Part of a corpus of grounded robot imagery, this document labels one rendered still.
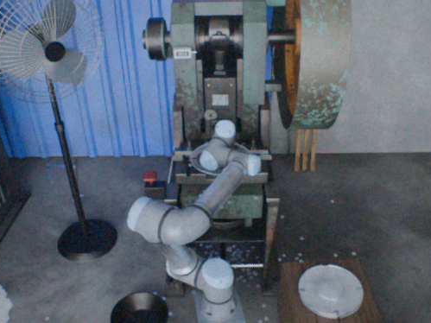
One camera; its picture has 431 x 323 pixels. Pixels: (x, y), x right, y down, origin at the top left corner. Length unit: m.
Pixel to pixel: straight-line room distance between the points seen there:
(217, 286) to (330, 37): 0.99
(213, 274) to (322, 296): 0.58
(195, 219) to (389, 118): 2.57
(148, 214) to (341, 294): 1.03
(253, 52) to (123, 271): 1.49
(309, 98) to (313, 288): 0.87
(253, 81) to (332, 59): 0.43
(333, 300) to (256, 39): 1.17
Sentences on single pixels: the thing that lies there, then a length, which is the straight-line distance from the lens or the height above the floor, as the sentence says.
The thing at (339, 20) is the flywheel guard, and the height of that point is 1.50.
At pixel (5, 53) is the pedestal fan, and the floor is 1.32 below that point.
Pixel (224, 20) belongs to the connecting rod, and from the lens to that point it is 1.90.
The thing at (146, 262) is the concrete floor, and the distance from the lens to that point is 2.69.
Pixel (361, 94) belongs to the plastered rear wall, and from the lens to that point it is 3.50.
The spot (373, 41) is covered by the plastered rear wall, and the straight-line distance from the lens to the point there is 3.36.
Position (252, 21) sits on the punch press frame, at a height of 1.43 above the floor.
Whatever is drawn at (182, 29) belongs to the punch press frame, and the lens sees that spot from 1.84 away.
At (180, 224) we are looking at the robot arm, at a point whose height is 1.04.
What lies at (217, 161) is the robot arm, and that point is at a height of 1.02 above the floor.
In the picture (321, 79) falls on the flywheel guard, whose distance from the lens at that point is 1.64.
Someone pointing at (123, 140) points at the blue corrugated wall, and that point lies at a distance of 3.57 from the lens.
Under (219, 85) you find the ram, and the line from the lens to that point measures 1.96.
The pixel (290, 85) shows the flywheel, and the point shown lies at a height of 1.05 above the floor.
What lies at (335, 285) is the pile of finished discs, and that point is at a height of 0.38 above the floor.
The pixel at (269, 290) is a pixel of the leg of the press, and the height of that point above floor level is 0.03.
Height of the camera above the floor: 1.91
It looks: 33 degrees down
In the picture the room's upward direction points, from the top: 2 degrees counter-clockwise
